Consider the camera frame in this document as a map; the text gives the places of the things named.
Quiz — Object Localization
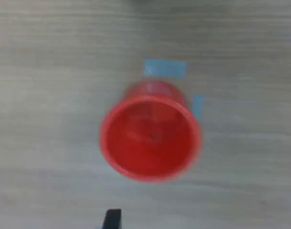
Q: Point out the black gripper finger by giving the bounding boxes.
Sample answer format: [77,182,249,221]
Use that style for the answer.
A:
[103,209,122,229]

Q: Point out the blue tape marker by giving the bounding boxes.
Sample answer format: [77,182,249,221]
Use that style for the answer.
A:
[192,94,205,120]
[144,59,187,79]

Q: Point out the red plastic cup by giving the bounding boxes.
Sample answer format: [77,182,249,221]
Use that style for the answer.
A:
[99,80,203,183]

